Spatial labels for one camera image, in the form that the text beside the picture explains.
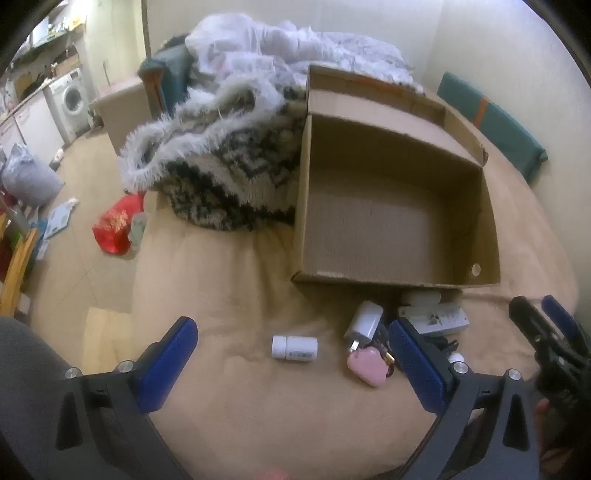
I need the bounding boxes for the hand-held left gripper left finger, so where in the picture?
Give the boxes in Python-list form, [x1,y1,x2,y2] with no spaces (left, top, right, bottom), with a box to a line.
[53,316,199,480]

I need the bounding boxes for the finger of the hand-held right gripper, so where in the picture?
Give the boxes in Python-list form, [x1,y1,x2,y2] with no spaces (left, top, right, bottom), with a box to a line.
[509,295,550,365]
[541,294,580,347]

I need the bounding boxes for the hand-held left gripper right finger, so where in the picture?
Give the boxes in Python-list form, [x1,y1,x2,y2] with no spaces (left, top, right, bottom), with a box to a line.
[388,318,542,480]

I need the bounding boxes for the black plastic gadget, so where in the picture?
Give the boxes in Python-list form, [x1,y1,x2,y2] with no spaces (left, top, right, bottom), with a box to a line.
[376,323,460,370]

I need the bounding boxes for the pink heart-shaped case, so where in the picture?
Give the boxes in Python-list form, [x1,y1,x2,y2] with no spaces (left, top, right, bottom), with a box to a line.
[347,347,393,388]

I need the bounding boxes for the white power strip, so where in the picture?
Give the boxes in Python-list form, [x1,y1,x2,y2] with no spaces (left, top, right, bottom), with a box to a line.
[398,302,471,337]

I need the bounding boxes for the white wall charger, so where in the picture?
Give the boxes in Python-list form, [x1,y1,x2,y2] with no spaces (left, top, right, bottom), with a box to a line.
[343,301,385,354]

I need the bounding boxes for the white pill bottle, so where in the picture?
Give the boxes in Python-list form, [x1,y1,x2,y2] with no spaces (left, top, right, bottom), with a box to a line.
[271,335,319,363]

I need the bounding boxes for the brown cardboard box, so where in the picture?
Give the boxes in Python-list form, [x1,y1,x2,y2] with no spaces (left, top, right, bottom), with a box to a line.
[291,64,502,291]

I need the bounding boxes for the person's right hand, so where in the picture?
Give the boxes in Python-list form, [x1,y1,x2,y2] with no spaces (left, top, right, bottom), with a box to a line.
[534,399,555,457]

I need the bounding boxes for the flat cardboard piece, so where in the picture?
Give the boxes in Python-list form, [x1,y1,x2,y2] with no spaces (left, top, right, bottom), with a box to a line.
[84,306,136,372]

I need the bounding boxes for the white plastic object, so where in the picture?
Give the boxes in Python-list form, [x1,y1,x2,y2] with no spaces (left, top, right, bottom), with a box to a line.
[406,291,457,308]

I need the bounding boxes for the clear plastic bottle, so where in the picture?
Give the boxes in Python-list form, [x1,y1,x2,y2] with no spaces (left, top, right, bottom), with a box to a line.
[128,211,149,252]

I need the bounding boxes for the person's grey trouser leg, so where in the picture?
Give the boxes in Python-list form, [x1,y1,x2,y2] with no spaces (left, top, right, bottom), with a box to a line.
[0,318,79,480]

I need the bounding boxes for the red plastic bag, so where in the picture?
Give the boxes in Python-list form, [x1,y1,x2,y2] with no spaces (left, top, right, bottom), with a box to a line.
[92,194,147,256]

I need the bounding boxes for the yellow wooden chair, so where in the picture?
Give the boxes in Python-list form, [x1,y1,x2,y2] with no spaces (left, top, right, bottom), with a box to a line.
[0,203,41,317]

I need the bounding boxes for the white papers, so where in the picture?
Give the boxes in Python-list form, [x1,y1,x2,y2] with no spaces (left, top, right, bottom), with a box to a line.
[34,198,80,259]

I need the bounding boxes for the green padded headboard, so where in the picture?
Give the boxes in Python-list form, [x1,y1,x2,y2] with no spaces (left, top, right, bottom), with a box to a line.
[436,71,549,186]

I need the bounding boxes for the black and cream shaggy blanket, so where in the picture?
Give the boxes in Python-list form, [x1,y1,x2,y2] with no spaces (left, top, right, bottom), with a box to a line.
[117,76,309,232]

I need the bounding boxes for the grey plastic bag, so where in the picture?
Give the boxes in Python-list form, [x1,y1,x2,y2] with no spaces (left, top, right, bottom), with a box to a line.
[1,143,65,207]

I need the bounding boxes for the beige side table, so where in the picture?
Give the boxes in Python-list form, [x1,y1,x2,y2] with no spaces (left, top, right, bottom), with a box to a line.
[89,78,155,151]

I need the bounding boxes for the white kitchen cabinets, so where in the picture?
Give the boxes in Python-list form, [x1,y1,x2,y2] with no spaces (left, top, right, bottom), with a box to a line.
[0,78,68,155]

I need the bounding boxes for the white washing machine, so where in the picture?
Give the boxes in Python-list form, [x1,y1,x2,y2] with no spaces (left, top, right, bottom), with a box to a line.
[47,68,92,136]

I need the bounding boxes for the green upholstered chair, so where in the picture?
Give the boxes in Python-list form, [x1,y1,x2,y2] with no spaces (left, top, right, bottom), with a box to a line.
[137,37,195,118]

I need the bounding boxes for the white fluffy duvet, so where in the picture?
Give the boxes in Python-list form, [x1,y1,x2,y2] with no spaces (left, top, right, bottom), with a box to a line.
[185,11,426,107]

